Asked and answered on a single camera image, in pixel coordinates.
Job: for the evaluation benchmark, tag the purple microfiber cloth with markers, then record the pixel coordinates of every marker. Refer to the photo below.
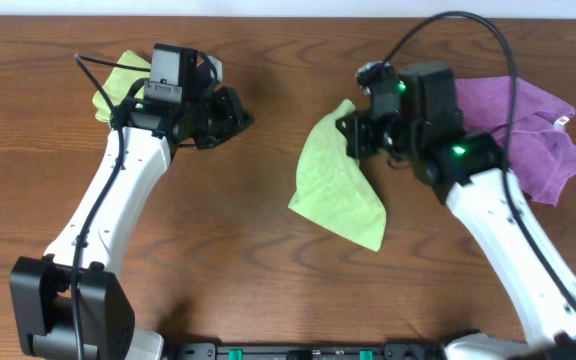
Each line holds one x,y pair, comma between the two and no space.
542,153

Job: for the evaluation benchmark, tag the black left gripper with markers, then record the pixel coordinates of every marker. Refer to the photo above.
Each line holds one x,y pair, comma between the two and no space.
231,110

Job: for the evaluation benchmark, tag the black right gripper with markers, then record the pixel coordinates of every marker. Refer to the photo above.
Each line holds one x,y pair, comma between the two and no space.
356,134

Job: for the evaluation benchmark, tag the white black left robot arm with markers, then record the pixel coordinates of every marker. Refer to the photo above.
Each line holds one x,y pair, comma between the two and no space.
69,303

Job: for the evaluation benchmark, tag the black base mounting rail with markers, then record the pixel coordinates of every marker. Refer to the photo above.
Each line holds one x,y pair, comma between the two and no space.
389,351

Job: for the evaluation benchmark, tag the light green microfiber cloth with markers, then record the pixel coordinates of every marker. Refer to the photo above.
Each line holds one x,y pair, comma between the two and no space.
331,190

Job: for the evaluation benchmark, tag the folded green cloth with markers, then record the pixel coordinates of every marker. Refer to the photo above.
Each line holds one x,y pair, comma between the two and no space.
119,83

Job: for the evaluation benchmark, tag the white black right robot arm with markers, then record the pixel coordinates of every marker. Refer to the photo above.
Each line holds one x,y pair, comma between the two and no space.
468,175

